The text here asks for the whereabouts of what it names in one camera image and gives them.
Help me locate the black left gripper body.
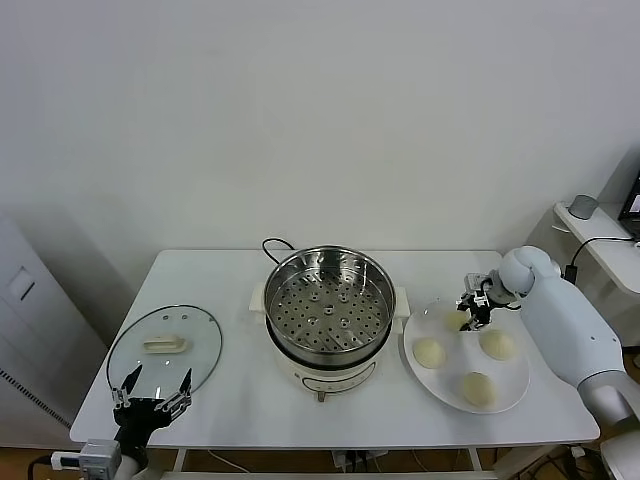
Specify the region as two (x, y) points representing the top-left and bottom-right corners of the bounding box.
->
(111, 396), (175, 451)

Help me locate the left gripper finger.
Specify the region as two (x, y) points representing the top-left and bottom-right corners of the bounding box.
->
(158, 368), (194, 415)
(111, 364), (143, 405)

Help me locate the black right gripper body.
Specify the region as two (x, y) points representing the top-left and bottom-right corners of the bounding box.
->
(469, 287), (502, 322)

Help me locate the white steamed baozi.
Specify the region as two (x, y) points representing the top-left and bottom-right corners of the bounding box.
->
(412, 337), (447, 370)
(443, 310), (471, 332)
(460, 371), (500, 407)
(479, 329), (516, 361)

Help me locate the round glass pot lid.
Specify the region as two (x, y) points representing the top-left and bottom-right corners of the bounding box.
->
(105, 302), (224, 401)

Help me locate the large white plate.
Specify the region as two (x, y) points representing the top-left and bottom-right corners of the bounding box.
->
(402, 298), (531, 414)

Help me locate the white cabinet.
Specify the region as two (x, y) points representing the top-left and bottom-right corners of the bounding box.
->
(0, 214), (109, 449)

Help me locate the grey cylinder speaker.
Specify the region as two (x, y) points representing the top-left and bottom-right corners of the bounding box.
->
(569, 194), (599, 220)

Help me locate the black monitor screen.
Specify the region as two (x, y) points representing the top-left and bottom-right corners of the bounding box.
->
(617, 169), (640, 224)

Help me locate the white power strip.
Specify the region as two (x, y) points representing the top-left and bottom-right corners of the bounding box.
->
(332, 449), (389, 474)

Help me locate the white table frame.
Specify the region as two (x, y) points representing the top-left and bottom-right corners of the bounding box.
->
(149, 442), (566, 480)

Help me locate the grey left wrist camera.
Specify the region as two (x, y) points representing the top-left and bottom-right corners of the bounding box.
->
(79, 438), (121, 474)

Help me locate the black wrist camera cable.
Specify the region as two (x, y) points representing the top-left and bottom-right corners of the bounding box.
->
(27, 457), (54, 480)

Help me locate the thin black cable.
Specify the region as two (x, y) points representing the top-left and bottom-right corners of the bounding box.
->
(571, 236), (639, 266)

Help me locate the black cooker power cable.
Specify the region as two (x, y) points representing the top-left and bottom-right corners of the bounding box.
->
(261, 237), (296, 266)

